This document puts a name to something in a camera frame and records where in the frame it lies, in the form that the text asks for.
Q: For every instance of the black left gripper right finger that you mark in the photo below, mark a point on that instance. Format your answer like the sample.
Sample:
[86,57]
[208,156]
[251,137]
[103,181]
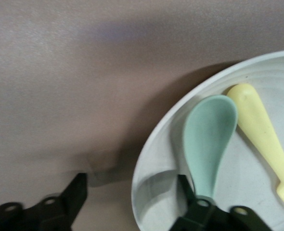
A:
[204,219]

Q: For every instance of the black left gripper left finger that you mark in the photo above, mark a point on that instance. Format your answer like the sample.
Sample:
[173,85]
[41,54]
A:
[50,211]

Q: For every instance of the round beige plate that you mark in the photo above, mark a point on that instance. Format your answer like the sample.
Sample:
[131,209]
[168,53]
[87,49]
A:
[240,173]

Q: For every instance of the yellow plastic fork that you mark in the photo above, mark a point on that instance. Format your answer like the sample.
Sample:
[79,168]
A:
[257,125]

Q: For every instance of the pale green plastic spoon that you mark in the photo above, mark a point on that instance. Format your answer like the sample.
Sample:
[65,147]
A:
[209,134]

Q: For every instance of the brown table cover mat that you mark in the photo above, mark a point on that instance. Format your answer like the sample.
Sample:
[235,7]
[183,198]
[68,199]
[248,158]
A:
[60,96]

